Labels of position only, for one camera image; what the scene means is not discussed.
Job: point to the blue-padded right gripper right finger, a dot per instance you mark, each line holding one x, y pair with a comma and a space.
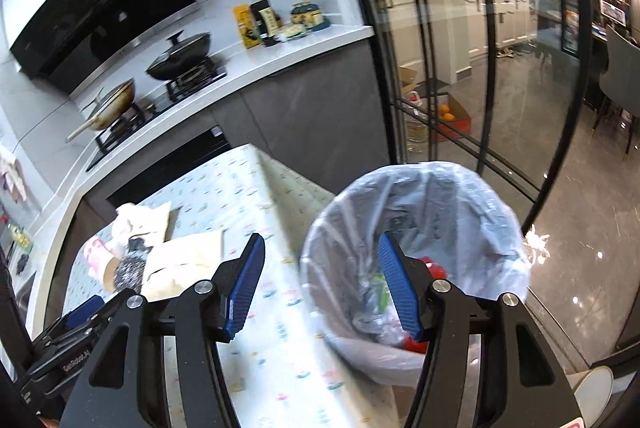
521, 383

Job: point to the pink white paper cup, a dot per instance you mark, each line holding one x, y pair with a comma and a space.
102, 263

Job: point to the hanging pink white cloths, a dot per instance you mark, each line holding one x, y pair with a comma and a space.
11, 176

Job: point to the seasoning jar set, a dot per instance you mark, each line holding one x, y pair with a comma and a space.
305, 17

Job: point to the red plastic bag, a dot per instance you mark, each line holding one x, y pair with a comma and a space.
422, 273

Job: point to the crumpled white tissue back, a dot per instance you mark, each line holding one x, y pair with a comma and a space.
127, 215

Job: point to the green dish soap bottle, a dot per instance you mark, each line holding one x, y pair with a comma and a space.
20, 237

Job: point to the black range hood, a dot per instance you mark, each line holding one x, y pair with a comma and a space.
67, 41

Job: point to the steel wool scrubber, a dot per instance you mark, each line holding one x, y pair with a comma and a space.
129, 271

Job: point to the glass sliding door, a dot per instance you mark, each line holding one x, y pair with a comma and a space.
511, 90

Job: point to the beige paper envelope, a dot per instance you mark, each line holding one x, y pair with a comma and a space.
174, 266
150, 224

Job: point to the beige frying pan with lid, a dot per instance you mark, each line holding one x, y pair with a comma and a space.
108, 109

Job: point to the floral patterned tablecloth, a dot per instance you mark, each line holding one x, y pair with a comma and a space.
279, 370

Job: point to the black wok with lid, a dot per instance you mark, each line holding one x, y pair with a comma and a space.
180, 57

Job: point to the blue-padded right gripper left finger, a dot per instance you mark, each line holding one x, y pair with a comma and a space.
123, 382

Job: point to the trash bin with clear liner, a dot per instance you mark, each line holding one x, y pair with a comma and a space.
441, 210

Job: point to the beige paper envelope front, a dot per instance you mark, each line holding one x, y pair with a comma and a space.
174, 266

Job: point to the built-in black oven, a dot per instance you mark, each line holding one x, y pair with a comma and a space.
172, 166

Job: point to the dark soy sauce bottle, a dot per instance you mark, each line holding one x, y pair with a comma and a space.
266, 21

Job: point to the yellow seasoning box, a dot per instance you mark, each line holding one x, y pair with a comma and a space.
245, 23

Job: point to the green white milk carton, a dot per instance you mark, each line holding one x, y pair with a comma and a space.
378, 298

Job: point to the black gas stove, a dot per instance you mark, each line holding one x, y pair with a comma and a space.
144, 111

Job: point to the beige paper envelope back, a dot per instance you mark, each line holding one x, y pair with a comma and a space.
150, 224

